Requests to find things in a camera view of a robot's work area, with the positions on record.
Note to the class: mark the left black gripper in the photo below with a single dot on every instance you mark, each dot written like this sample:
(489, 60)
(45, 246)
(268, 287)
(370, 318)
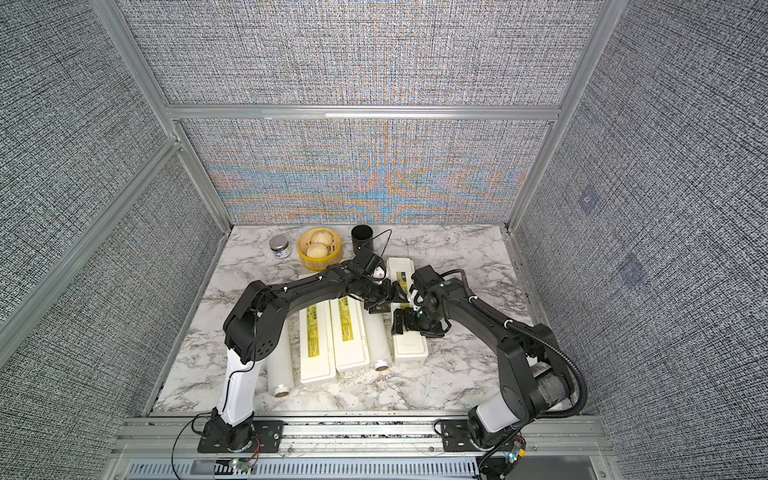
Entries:
(388, 297)

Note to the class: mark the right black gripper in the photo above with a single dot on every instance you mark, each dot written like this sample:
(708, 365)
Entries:
(410, 326)

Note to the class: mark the white wrap dispenser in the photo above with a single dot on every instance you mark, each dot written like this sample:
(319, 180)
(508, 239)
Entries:
(409, 346)
(317, 359)
(351, 350)

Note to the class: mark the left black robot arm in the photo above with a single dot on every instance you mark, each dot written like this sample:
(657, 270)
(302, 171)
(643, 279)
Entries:
(253, 329)

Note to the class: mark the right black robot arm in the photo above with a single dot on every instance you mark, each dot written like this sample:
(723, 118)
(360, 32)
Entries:
(537, 379)

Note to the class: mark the left white plastic wrap roll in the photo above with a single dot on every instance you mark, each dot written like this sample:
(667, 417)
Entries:
(280, 371)

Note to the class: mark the black cup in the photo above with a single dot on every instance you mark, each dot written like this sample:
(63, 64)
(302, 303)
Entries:
(362, 238)

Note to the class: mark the yellow bowl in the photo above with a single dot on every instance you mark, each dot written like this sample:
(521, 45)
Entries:
(317, 265)

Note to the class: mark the small silver lidded jar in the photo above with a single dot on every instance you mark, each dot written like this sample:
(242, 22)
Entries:
(280, 246)

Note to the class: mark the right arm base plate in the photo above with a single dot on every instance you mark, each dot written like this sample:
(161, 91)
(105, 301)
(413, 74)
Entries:
(456, 437)

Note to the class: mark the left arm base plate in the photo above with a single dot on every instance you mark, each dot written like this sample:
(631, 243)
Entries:
(264, 436)

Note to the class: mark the aluminium front rail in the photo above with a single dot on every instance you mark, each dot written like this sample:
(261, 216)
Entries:
(362, 445)

